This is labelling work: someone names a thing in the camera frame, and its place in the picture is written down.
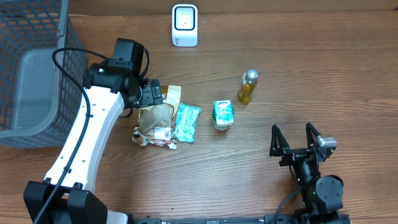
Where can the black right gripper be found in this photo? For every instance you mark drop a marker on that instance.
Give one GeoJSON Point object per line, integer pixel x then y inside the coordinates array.
{"type": "Point", "coordinates": [297, 155]}

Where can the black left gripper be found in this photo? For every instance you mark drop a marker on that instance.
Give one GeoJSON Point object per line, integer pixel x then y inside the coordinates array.
{"type": "Point", "coordinates": [152, 91]}

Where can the brown snack bag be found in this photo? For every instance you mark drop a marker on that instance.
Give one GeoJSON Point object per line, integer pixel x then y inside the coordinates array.
{"type": "Point", "coordinates": [156, 124]}

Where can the teal tissue packet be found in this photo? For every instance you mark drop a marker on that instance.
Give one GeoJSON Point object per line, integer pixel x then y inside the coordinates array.
{"type": "Point", "coordinates": [185, 122]}

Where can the green white tissue pack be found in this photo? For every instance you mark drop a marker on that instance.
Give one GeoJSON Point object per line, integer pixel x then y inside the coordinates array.
{"type": "Point", "coordinates": [222, 115]}

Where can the yellow liquid bottle grey cap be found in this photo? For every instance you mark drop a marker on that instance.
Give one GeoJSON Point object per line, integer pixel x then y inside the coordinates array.
{"type": "Point", "coordinates": [248, 84]}

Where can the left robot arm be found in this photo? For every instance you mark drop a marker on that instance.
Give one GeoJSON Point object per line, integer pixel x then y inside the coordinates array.
{"type": "Point", "coordinates": [66, 195]}

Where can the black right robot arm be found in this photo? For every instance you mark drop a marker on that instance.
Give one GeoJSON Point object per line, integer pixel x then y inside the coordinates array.
{"type": "Point", "coordinates": [321, 196]}

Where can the white barcode scanner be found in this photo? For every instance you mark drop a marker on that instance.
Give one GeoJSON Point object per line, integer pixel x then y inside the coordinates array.
{"type": "Point", "coordinates": [185, 25]}

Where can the dark grey mesh plastic basket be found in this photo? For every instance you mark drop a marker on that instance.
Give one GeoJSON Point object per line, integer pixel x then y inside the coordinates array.
{"type": "Point", "coordinates": [38, 104]}

